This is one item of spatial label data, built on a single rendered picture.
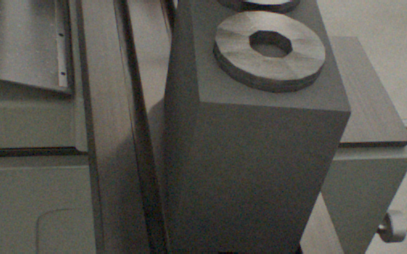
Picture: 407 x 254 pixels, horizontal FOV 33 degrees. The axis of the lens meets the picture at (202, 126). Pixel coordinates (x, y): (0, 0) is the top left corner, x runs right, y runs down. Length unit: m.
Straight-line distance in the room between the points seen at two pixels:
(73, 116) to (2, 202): 0.19
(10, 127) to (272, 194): 0.47
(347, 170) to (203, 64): 0.62
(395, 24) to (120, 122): 2.22
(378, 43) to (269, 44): 2.17
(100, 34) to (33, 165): 0.24
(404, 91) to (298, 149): 2.01
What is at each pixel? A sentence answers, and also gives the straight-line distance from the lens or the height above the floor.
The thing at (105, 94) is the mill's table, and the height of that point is 0.96.
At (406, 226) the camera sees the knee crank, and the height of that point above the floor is 0.56.
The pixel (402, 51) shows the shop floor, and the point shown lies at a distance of 2.75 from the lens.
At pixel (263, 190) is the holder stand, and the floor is 1.05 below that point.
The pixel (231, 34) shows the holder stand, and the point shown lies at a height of 1.16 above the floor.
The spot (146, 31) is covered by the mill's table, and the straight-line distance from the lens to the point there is 0.89.
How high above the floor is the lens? 1.48
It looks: 43 degrees down
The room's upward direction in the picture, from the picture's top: 12 degrees clockwise
